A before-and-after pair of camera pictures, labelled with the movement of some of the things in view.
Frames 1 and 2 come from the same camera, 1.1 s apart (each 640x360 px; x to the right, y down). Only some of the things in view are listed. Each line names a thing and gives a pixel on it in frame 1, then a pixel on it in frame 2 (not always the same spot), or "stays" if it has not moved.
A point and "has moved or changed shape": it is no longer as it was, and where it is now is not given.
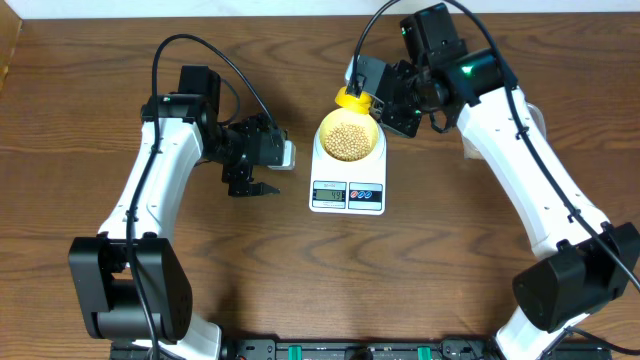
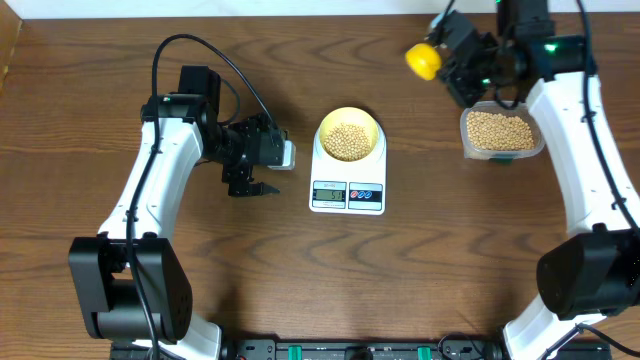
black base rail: (351, 348) stays
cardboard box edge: (10, 27) stays
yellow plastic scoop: (359, 105) has moved or changed shape
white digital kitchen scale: (352, 187) stays
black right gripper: (391, 118) → (452, 78)
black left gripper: (243, 174) stays
